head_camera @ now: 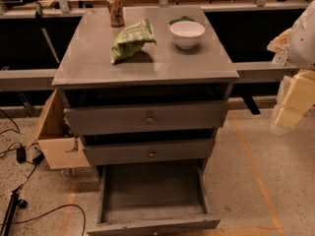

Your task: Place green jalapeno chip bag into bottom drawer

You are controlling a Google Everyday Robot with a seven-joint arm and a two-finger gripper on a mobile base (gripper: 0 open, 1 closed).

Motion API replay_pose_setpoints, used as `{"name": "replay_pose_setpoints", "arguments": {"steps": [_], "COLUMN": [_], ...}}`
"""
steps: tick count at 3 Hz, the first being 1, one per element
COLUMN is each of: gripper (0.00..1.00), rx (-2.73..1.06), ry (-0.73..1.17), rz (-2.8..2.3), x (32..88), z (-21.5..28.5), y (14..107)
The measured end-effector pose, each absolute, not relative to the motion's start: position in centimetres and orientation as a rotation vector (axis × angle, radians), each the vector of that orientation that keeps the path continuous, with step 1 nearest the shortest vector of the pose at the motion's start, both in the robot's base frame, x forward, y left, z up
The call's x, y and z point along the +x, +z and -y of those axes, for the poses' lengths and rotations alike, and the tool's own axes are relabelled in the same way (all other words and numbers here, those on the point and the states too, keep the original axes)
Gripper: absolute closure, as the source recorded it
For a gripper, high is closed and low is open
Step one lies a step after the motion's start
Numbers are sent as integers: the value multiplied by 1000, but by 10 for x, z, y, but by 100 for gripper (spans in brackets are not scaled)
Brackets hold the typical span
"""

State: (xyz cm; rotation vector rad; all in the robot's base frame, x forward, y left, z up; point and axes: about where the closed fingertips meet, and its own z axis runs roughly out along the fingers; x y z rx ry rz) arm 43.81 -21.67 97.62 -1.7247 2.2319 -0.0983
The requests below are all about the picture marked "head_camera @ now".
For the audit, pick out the grey middle drawer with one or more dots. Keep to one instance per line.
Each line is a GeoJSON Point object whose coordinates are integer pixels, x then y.
{"type": "Point", "coordinates": [148, 152]}

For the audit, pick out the grey top drawer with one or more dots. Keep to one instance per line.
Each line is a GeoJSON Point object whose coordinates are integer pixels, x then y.
{"type": "Point", "coordinates": [118, 119]}

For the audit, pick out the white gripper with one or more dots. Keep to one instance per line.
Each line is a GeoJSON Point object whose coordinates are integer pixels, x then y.
{"type": "Point", "coordinates": [302, 43]}

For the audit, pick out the green jalapeno chip bag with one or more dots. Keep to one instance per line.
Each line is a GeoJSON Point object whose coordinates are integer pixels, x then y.
{"type": "Point", "coordinates": [131, 40]}

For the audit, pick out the white ceramic bowl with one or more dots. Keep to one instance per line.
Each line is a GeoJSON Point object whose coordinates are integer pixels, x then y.
{"type": "Point", "coordinates": [187, 34]}

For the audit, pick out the open cardboard box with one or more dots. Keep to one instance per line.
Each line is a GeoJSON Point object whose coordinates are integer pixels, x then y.
{"type": "Point", "coordinates": [60, 152]}

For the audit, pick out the clear sanitizer bottle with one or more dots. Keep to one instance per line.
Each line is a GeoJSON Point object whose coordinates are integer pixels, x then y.
{"type": "Point", "coordinates": [280, 58]}

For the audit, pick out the green item behind bowl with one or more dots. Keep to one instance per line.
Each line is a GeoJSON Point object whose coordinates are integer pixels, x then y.
{"type": "Point", "coordinates": [181, 19]}

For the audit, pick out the black stand on floor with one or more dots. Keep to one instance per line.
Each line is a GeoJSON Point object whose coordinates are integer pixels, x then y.
{"type": "Point", "coordinates": [15, 201]}

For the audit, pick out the black power adapter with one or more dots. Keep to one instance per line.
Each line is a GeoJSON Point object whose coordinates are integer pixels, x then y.
{"type": "Point", "coordinates": [21, 155]}

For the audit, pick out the grey drawer cabinet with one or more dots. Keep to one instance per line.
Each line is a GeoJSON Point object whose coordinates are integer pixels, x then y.
{"type": "Point", "coordinates": [161, 72]}

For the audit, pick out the grey open bottom drawer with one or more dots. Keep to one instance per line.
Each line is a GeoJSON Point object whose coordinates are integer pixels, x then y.
{"type": "Point", "coordinates": [153, 199]}

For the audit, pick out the gold soda can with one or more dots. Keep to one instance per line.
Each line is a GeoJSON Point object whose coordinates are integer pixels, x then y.
{"type": "Point", "coordinates": [115, 8]}

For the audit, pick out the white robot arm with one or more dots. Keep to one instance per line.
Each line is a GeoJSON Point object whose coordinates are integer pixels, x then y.
{"type": "Point", "coordinates": [301, 42]}

